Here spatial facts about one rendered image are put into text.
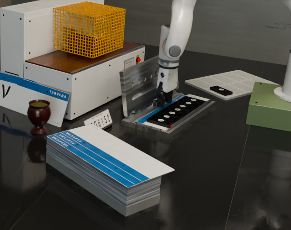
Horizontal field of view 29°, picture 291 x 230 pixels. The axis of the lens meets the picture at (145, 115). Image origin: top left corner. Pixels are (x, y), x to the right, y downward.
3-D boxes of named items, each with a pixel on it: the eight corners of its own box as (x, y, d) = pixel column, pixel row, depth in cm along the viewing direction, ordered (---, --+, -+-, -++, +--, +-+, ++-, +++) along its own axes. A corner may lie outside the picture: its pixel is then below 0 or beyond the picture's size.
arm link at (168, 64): (172, 62, 223) (172, 70, 224) (182, 58, 231) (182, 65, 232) (154, 58, 227) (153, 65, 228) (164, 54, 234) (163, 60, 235)
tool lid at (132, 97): (123, 71, 212) (119, 71, 213) (128, 120, 217) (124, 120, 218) (176, 49, 248) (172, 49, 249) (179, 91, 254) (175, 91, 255)
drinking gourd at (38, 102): (44, 138, 203) (44, 109, 199) (22, 133, 205) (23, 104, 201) (54, 129, 210) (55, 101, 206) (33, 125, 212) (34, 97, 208)
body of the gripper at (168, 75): (171, 67, 224) (168, 94, 228) (182, 62, 232) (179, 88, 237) (154, 63, 227) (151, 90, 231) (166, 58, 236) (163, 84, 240)
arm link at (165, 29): (181, 62, 225) (177, 55, 233) (184, 28, 220) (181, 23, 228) (160, 60, 224) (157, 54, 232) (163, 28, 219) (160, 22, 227)
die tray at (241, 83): (225, 100, 255) (225, 98, 255) (183, 82, 274) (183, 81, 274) (280, 86, 280) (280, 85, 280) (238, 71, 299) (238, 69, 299)
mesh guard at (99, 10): (92, 58, 226) (95, 16, 219) (51, 48, 234) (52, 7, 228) (123, 47, 244) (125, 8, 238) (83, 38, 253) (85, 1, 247)
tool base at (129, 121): (168, 139, 211) (169, 130, 209) (120, 124, 220) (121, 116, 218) (215, 106, 247) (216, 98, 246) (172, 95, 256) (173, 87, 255)
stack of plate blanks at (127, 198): (159, 203, 168) (162, 175, 164) (125, 216, 159) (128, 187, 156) (78, 152, 194) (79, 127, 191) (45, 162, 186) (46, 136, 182)
